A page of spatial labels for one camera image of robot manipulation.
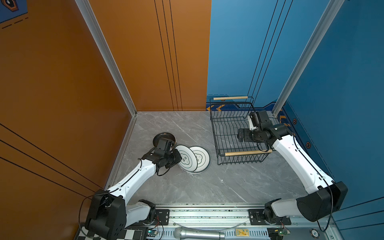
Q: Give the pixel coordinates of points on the green circuit board left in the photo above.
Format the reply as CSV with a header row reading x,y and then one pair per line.
x,y
152,233

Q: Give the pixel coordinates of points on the black wire dish rack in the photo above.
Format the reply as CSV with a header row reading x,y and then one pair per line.
x,y
230,123

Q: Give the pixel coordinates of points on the circuit board right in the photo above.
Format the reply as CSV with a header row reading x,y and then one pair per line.
x,y
278,234

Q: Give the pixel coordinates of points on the white plate row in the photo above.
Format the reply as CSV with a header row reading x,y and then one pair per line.
x,y
203,159
189,161

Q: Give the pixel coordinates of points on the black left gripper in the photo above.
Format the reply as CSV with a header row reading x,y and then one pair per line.
x,y
178,158

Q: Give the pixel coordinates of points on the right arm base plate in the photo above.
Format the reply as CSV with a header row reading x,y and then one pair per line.
x,y
258,217

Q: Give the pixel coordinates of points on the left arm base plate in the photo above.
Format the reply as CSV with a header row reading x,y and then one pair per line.
x,y
162,217

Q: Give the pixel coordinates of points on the yellow label tag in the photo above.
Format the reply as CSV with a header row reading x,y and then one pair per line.
x,y
242,233

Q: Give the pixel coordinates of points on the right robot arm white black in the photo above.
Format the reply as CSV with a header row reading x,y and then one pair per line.
x,y
324,195

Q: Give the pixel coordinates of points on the black plate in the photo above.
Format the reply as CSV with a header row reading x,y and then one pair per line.
x,y
165,136

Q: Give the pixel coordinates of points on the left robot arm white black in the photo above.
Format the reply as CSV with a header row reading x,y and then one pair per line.
x,y
110,211

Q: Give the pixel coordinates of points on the silver microphone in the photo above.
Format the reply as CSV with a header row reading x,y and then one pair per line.
x,y
182,233

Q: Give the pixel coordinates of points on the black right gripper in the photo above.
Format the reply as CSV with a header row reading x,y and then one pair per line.
x,y
245,132

